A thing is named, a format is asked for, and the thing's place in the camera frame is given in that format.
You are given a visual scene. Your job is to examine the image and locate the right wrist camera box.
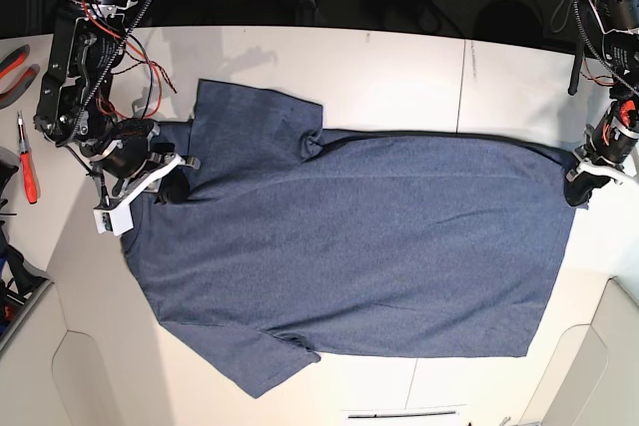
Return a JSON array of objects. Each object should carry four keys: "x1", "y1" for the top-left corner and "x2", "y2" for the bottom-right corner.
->
[{"x1": 93, "y1": 204, "x2": 134, "y2": 236}]

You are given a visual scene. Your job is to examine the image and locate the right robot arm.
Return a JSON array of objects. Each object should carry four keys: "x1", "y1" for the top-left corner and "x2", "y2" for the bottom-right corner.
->
[{"x1": 34, "y1": 0, "x2": 197, "y2": 207}]

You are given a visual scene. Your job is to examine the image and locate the blue-grey t-shirt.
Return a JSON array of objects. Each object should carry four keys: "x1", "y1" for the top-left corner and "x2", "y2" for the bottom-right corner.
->
[{"x1": 122, "y1": 81, "x2": 575, "y2": 397}]

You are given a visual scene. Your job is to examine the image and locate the orange-handled screwdriver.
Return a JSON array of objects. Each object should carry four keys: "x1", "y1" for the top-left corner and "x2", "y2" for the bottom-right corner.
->
[{"x1": 17, "y1": 112, "x2": 38, "y2": 205}]

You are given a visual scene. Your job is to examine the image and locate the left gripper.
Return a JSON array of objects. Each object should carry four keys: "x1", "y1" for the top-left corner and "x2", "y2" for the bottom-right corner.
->
[{"x1": 563, "y1": 111, "x2": 638, "y2": 207}]

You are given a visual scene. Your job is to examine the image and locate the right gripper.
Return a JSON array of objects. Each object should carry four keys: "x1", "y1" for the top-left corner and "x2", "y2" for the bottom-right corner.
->
[{"x1": 84, "y1": 118, "x2": 201, "y2": 207}]

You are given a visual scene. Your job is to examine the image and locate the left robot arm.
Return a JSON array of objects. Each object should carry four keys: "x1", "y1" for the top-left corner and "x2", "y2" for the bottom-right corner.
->
[{"x1": 564, "y1": 0, "x2": 638, "y2": 207}]

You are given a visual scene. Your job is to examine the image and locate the red-handled pliers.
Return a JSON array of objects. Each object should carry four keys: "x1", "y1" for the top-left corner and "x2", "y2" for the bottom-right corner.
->
[{"x1": 0, "y1": 44, "x2": 40, "y2": 112}]

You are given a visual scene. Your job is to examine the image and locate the braided camera cable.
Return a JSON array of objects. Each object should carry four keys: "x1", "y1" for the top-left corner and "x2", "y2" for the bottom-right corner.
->
[
  {"x1": 567, "y1": 0, "x2": 639, "y2": 97},
  {"x1": 69, "y1": 0, "x2": 161, "y2": 208}
]

